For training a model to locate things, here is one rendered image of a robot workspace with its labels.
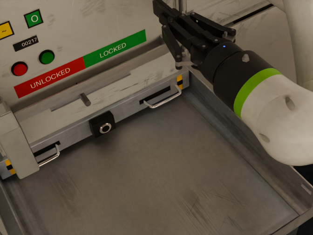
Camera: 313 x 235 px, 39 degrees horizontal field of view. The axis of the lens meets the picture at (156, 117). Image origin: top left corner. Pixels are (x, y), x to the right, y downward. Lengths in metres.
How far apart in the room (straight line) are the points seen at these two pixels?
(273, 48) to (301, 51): 1.01
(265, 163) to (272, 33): 0.74
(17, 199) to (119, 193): 0.24
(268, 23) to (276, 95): 1.05
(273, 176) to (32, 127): 0.57
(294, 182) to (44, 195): 0.57
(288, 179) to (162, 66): 0.41
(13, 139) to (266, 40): 1.09
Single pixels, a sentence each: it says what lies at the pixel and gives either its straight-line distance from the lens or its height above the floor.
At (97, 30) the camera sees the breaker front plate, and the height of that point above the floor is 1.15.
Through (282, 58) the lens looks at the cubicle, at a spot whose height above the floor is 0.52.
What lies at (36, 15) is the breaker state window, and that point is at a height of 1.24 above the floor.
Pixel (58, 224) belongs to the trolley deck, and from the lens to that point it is 1.05.
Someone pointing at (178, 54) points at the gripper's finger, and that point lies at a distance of 0.76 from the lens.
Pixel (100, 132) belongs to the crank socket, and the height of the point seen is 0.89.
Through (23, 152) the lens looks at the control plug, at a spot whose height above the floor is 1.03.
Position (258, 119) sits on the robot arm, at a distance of 0.65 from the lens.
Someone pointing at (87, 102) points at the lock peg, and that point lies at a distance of 1.01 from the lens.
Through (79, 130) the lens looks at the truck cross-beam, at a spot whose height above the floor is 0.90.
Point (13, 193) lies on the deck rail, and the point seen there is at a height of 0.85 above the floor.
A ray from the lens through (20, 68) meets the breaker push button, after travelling 0.95.
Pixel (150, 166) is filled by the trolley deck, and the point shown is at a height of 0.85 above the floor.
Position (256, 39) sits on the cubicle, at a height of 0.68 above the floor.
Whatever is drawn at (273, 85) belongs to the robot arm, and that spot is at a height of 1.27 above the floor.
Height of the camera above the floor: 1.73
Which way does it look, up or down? 48 degrees down
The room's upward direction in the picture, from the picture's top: 6 degrees counter-clockwise
